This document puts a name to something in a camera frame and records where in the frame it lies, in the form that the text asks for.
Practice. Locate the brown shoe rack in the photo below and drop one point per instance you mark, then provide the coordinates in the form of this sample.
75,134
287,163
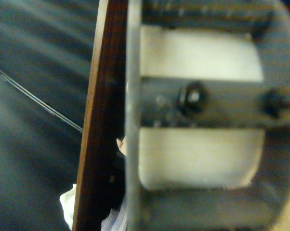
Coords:
96,120

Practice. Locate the white shoe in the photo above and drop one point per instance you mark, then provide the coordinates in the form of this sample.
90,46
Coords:
68,204

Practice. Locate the pale lilac shoe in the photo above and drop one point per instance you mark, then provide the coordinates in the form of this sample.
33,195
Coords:
116,221

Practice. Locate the curtain stand pole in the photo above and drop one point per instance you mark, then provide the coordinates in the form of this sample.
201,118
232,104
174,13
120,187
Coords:
47,105

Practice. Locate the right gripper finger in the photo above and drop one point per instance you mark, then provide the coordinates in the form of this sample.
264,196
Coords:
207,101

